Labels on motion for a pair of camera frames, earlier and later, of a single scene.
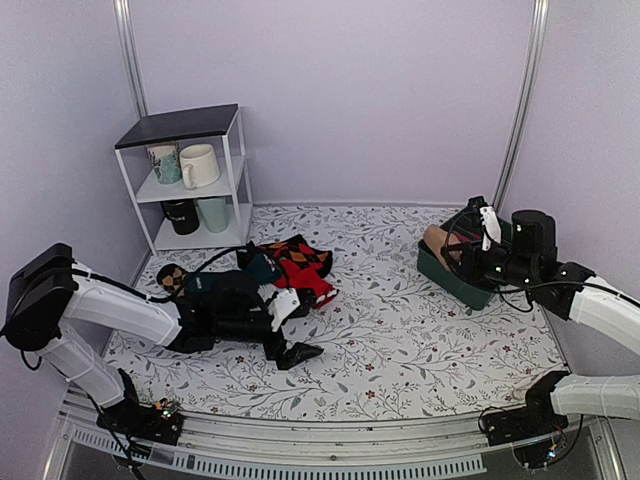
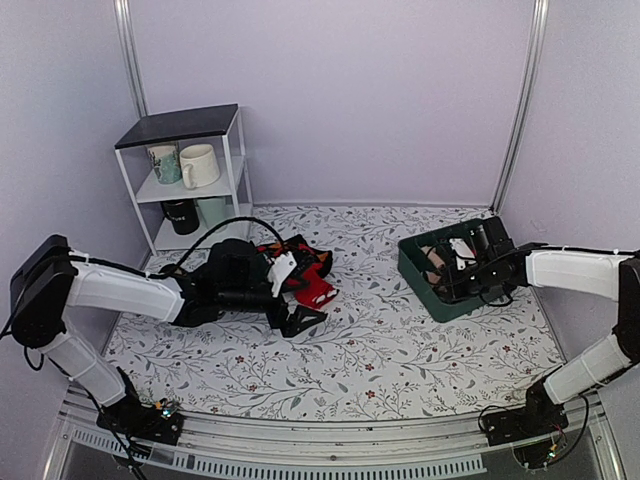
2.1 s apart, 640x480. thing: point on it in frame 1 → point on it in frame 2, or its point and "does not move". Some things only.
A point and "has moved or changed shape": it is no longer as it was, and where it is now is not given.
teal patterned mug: x=166 y=161 does not move
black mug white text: x=183 y=214 does not move
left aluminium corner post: x=125 y=27 does not move
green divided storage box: x=430 y=270 has moved or changed shape
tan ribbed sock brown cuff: x=435 y=237 → x=436 y=260
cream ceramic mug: x=199 y=166 does not move
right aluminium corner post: x=522 y=103 does not move
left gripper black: x=292 y=356 → x=291 y=325
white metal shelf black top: x=188 y=177 does not move
